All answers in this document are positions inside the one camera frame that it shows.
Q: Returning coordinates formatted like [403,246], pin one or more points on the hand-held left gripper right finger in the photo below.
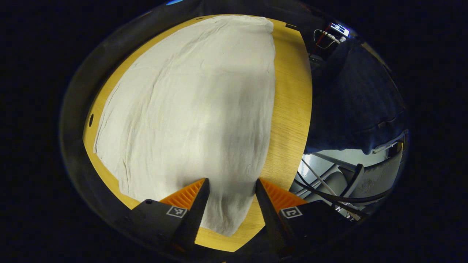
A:
[272,223]

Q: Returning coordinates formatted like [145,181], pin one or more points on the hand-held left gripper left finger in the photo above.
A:
[193,219]

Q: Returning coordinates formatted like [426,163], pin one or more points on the white jeans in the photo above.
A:
[190,109]

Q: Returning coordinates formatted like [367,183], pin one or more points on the grey mesh office chair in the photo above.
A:
[376,179]

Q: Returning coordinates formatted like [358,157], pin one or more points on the white electronic device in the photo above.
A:
[339,30]

